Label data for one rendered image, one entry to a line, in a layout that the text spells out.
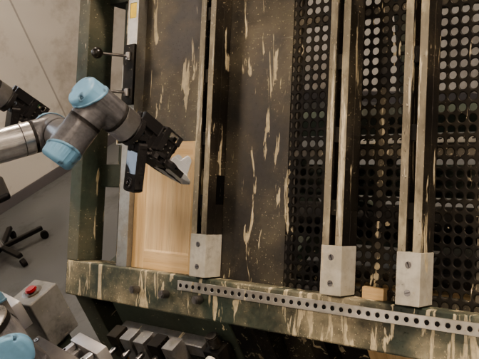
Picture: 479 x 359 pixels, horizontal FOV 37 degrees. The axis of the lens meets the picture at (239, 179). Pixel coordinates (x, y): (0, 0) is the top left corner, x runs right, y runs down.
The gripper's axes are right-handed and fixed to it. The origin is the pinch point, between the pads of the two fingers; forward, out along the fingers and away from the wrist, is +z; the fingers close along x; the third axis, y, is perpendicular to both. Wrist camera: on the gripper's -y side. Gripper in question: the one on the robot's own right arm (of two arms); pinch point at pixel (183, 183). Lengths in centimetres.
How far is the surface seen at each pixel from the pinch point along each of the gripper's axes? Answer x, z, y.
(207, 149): 26.2, 20.2, 20.2
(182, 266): 36, 40, -10
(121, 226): 63, 31, -6
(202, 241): 23.5, 32.8, -3.2
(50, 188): 403, 173, 47
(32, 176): 416, 160, 49
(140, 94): 64, 13, 34
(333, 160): -16.2, 25.6, 24.4
